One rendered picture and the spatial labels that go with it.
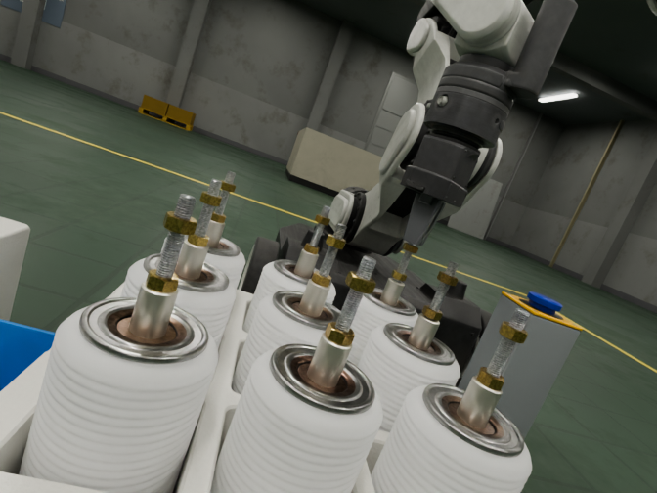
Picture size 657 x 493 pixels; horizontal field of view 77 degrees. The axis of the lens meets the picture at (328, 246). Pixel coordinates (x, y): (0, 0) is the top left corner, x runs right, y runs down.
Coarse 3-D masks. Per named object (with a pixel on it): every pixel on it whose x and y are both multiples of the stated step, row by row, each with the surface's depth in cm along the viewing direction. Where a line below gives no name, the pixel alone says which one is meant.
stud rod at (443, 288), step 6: (450, 264) 40; (456, 264) 40; (450, 270) 40; (456, 270) 40; (438, 288) 40; (444, 288) 40; (438, 294) 40; (444, 294) 40; (438, 300) 40; (432, 306) 41; (438, 306) 41
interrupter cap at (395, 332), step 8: (384, 328) 42; (392, 328) 43; (400, 328) 44; (408, 328) 45; (392, 336) 40; (400, 336) 41; (408, 336) 43; (400, 344) 39; (408, 344) 40; (432, 344) 43; (440, 344) 43; (408, 352) 38; (416, 352) 38; (424, 352) 39; (432, 352) 41; (440, 352) 41; (448, 352) 42; (424, 360) 38; (432, 360) 38; (440, 360) 38; (448, 360) 39
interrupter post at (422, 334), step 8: (416, 320) 41; (424, 320) 40; (416, 328) 41; (424, 328) 40; (432, 328) 40; (416, 336) 41; (424, 336) 40; (432, 336) 41; (416, 344) 41; (424, 344) 41
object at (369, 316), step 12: (360, 312) 50; (372, 312) 49; (384, 312) 49; (360, 324) 50; (372, 324) 49; (384, 324) 49; (408, 324) 49; (360, 336) 50; (360, 348) 50; (348, 360) 51
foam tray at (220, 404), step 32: (224, 352) 41; (32, 384) 28; (224, 384) 35; (0, 416) 24; (32, 416) 26; (224, 416) 32; (0, 448) 23; (192, 448) 28; (0, 480) 21; (32, 480) 21; (192, 480) 25
